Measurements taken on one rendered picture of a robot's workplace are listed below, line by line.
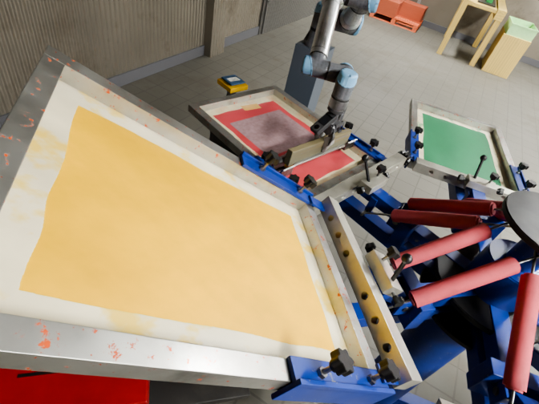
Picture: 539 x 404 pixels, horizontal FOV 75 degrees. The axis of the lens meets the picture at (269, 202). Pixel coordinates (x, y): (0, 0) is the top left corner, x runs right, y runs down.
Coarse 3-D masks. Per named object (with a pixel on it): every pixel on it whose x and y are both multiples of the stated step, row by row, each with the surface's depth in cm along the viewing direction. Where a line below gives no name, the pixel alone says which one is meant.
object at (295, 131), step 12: (264, 108) 189; (276, 108) 192; (264, 120) 180; (276, 120) 183; (288, 120) 185; (300, 120) 188; (288, 132) 177; (300, 132) 179; (312, 132) 182; (300, 144) 171; (324, 156) 168; (336, 156) 170; (348, 156) 172; (324, 168) 161; (336, 168) 163
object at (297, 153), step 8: (336, 136) 159; (344, 136) 164; (304, 144) 148; (312, 144) 149; (320, 144) 153; (336, 144) 164; (288, 152) 144; (296, 152) 144; (304, 152) 148; (312, 152) 153; (288, 160) 145; (296, 160) 148
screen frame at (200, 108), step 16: (224, 96) 183; (240, 96) 186; (256, 96) 194; (288, 96) 198; (192, 112) 170; (304, 112) 191; (208, 128) 165; (224, 128) 162; (240, 144) 155; (368, 160) 167; (336, 176) 152; (320, 192) 142
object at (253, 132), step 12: (228, 120) 174; (240, 120) 176; (252, 120) 178; (240, 132) 168; (252, 132) 170; (264, 132) 172; (276, 132) 175; (252, 144) 163; (264, 144) 165; (276, 144) 167; (288, 144) 169; (300, 168) 157; (312, 168) 159; (300, 180) 151
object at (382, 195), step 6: (372, 192) 141; (378, 192) 141; (384, 192) 142; (366, 198) 144; (378, 198) 140; (384, 198) 140; (390, 198) 140; (378, 204) 141; (384, 204) 139; (390, 204) 137; (396, 204) 138; (402, 204) 139; (384, 210) 140; (390, 210) 138
